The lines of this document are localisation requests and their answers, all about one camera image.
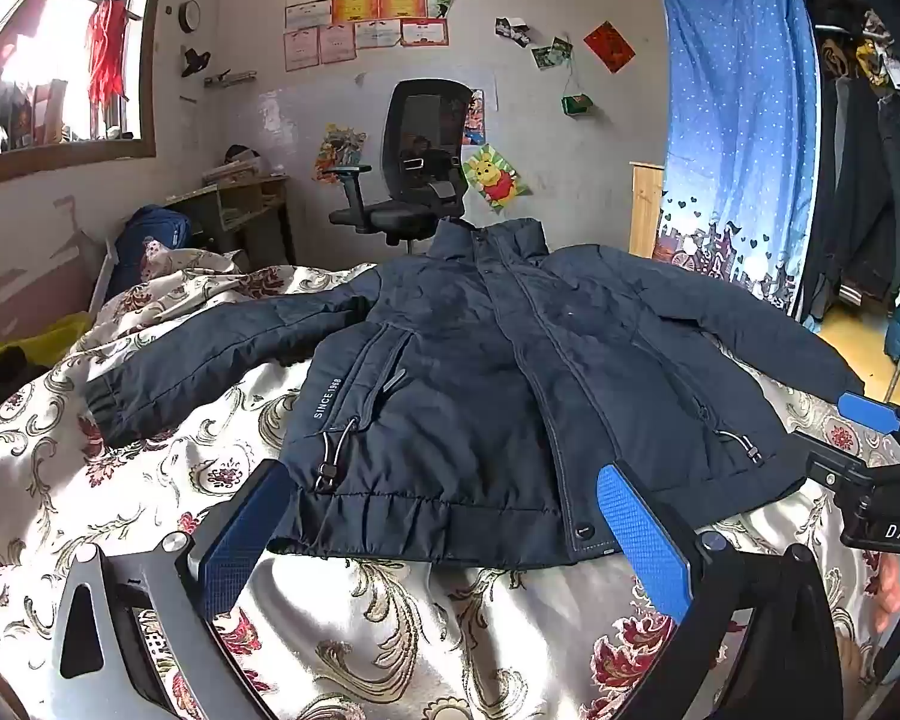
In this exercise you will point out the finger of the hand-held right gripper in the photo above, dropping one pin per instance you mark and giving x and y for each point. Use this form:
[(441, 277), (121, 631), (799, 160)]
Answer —
[(866, 409), (825, 457)]

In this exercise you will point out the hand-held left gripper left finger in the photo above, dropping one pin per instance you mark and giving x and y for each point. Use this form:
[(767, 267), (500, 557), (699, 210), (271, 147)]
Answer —
[(240, 540)]

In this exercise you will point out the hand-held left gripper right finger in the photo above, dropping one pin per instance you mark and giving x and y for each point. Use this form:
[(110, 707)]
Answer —
[(645, 540)]

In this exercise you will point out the dark navy padded jacket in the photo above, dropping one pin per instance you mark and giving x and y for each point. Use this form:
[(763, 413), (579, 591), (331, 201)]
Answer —
[(457, 390)]

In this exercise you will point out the hanging dark clothes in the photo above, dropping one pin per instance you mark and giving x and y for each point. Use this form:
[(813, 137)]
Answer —
[(862, 202)]

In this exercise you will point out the person's right hand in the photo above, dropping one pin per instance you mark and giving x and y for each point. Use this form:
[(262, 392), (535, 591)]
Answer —
[(889, 592)]

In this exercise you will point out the floral satin bedspread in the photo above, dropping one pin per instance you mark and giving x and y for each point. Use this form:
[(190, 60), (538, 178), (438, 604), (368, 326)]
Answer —
[(390, 637)]

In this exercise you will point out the dark cloth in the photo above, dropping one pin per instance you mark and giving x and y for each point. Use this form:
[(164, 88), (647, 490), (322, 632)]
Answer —
[(0, 390)]

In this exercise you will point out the light wooden board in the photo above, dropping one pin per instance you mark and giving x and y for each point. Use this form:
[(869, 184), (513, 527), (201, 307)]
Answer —
[(645, 210)]

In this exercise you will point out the yellow-green cloth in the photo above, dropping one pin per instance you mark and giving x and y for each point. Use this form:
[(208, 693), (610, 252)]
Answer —
[(15, 341)]

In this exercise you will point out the blue dotted curtain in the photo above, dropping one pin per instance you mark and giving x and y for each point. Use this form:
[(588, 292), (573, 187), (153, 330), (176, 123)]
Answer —
[(742, 127)]

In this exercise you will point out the blue backpack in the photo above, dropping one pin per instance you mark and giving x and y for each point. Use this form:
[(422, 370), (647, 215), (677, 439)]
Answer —
[(150, 240)]

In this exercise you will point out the wooden desk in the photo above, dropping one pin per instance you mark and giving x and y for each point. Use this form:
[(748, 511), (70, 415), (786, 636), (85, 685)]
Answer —
[(247, 202)]

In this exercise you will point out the clutter pile on desk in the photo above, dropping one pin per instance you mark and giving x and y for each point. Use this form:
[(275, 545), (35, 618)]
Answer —
[(240, 161)]

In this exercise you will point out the yellow bear poster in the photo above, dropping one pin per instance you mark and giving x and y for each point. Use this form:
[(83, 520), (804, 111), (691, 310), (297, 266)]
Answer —
[(497, 176)]

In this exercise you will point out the colourful cartoon sticker poster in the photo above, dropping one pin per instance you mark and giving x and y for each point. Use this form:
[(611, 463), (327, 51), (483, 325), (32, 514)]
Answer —
[(339, 151)]

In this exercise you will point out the green hanging pouch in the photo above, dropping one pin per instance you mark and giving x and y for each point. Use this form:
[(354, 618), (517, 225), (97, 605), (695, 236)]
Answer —
[(577, 106)]

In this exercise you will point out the red paper square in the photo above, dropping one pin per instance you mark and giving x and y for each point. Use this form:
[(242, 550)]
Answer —
[(609, 46)]

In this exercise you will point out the black mesh office chair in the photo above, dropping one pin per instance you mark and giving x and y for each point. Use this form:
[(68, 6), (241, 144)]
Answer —
[(420, 127)]

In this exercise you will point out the cartoon character poster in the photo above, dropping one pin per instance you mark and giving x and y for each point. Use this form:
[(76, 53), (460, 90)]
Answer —
[(475, 116)]

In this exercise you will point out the green photo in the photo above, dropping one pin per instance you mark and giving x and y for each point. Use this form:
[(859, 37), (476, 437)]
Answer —
[(551, 54)]

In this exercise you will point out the black hat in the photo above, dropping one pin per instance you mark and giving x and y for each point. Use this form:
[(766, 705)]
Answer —
[(193, 62)]

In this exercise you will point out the wooden framed window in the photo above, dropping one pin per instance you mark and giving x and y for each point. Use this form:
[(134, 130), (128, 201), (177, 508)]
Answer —
[(60, 90)]

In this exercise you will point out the red hanging cloth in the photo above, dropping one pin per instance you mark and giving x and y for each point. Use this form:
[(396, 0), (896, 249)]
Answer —
[(106, 52)]

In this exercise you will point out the black and white photos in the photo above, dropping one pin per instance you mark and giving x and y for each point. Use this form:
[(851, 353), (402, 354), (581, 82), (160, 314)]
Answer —
[(514, 30)]

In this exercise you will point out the small wall shelf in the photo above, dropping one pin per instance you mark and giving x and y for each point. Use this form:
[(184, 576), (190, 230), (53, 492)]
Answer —
[(229, 79)]

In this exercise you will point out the round wall clock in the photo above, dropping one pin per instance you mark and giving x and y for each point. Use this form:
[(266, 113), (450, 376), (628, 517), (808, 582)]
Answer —
[(189, 16)]

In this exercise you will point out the group of wall certificates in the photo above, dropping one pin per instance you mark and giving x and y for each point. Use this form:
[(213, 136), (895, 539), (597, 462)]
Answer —
[(360, 15)]

